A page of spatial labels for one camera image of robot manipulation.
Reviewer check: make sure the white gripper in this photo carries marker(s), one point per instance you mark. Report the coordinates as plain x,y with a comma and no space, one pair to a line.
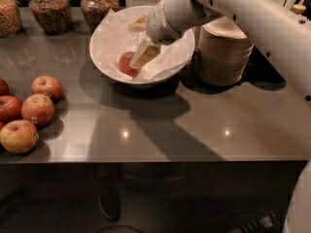
155,24

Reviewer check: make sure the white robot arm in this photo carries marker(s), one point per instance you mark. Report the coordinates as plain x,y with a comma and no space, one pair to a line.
283,37

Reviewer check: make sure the white bowl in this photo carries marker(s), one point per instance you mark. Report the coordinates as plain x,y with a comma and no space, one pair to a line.
100,60

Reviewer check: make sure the apple upper on table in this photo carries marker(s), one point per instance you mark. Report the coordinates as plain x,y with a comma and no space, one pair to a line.
49,86

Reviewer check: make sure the apple on table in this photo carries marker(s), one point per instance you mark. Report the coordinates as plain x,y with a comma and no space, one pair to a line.
49,86
38,109

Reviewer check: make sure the apple middle on table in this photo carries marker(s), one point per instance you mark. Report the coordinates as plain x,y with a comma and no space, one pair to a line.
38,109

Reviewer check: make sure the red apple far left edge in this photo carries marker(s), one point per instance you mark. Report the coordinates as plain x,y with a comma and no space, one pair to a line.
4,88

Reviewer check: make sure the dark red apple left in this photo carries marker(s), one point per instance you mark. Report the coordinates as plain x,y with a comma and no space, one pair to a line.
10,108

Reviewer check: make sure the yellowish apple front left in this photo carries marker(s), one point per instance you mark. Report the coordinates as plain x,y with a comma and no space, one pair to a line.
19,136

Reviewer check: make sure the small apple sliver left edge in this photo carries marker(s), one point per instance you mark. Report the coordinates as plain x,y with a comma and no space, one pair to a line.
1,125

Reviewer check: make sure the white paper liner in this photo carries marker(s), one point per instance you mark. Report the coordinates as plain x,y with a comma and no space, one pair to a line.
113,39

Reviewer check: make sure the right glass jar of granola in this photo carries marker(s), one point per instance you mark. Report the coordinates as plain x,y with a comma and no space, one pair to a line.
95,10

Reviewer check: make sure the glass jar of granola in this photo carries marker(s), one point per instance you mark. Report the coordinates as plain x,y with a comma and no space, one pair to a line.
95,10
54,16

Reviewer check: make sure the middle glass jar of granola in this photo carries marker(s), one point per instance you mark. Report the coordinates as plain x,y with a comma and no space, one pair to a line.
54,16

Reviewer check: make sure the black cutlery holder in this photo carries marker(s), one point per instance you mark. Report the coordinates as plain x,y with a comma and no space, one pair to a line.
260,73

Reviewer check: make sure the left glass jar of nuts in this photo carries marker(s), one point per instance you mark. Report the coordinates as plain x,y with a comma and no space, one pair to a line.
10,19

